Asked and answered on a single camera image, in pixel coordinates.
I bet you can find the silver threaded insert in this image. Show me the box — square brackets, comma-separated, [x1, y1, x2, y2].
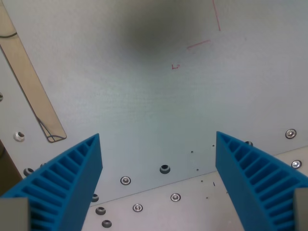
[13, 131, 26, 142]

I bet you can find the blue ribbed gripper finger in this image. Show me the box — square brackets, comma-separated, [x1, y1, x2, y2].
[0, 133, 103, 231]
[215, 131, 308, 231]

